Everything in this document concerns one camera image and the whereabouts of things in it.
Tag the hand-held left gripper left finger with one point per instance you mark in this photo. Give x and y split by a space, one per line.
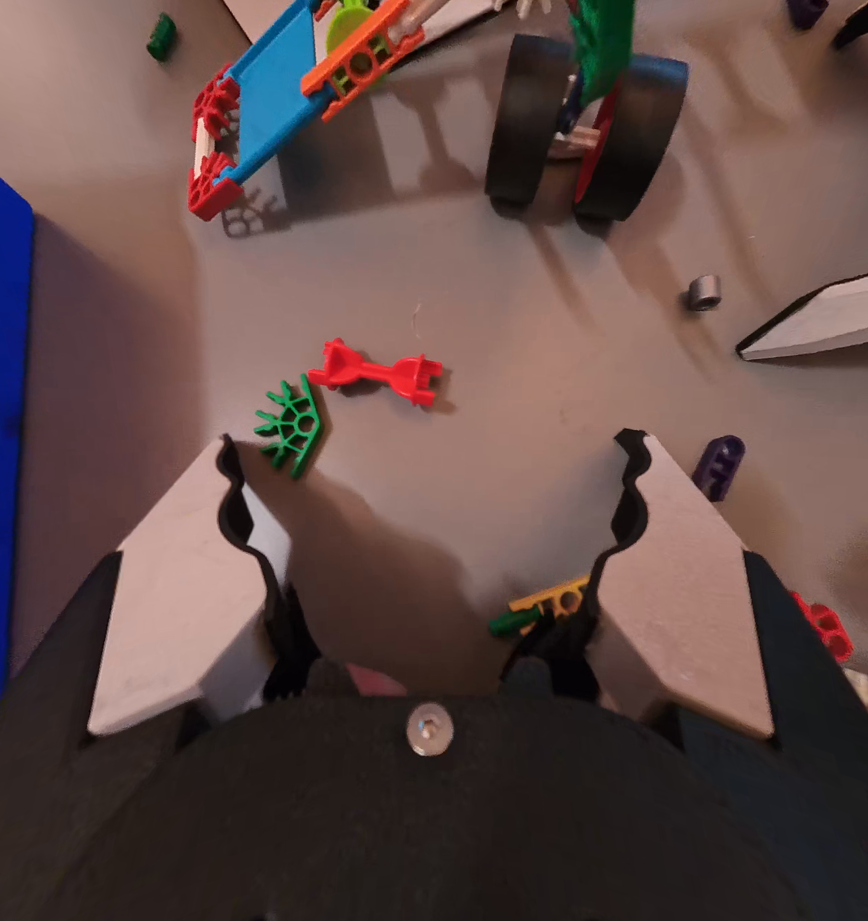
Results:
182 575

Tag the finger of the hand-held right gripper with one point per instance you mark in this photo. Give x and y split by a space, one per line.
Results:
837 320
862 21

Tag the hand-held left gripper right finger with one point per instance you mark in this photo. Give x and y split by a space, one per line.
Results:
686 590

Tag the colourful construction toy model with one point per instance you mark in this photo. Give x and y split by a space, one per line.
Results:
275 101

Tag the purple toy connector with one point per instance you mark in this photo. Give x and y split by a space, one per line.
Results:
808 11

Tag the purple toy clip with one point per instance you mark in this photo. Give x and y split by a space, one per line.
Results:
721 464

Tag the grey toy spacer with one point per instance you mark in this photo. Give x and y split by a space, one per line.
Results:
704 293

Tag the yellow toy connector green rod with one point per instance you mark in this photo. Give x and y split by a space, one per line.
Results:
549 601

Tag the red toy connector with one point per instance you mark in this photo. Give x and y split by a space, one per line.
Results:
826 626

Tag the green fan toy connector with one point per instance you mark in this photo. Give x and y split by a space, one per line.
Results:
300 432

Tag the red toy clip piece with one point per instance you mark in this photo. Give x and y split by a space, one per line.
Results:
362 368

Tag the short green toy rod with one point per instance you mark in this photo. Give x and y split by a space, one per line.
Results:
162 37

